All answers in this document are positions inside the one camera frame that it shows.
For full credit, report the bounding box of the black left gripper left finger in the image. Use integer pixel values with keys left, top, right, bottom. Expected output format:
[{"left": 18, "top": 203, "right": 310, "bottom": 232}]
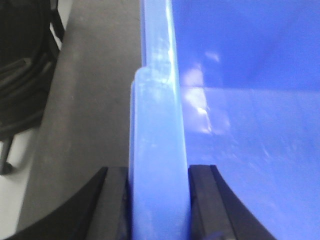
[{"left": 8, "top": 167, "right": 131, "bottom": 240}]

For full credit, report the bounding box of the black office chair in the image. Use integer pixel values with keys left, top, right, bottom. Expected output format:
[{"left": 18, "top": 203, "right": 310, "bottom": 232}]
[{"left": 0, "top": 0, "right": 65, "bottom": 175}]

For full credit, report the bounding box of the grey conveyor belt mat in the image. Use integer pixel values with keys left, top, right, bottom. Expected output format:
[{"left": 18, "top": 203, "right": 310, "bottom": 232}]
[{"left": 17, "top": 0, "right": 141, "bottom": 230}]

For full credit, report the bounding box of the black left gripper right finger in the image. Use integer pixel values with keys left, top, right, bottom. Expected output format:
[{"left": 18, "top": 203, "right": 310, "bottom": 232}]
[{"left": 188, "top": 165, "right": 272, "bottom": 240}]

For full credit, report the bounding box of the large blue plastic bin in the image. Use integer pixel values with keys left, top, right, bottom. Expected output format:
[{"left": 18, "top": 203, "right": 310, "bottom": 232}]
[{"left": 129, "top": 0, "right": 320, "bottom": 240}]

